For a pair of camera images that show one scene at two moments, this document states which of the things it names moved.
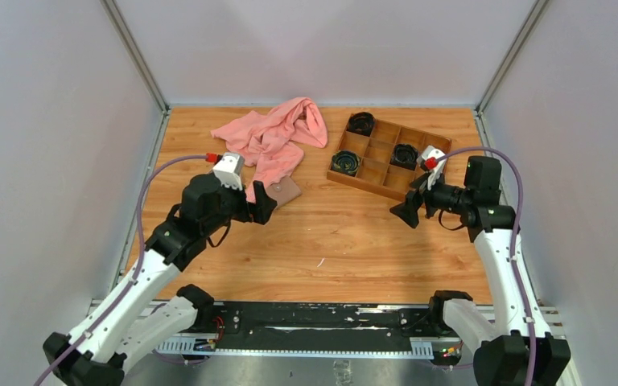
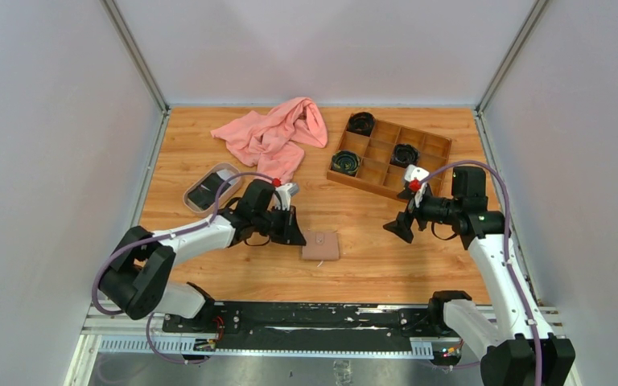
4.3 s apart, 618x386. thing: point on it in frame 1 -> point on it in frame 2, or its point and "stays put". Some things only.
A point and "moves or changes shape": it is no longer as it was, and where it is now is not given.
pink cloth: (267, 141) stays put
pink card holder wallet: (283, 191) moves or changes shape
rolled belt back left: (360, 123) stays put
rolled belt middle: (404, 156) stays put
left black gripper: (260, 212) -> (293, 235)
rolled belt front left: (345, 162) stays put
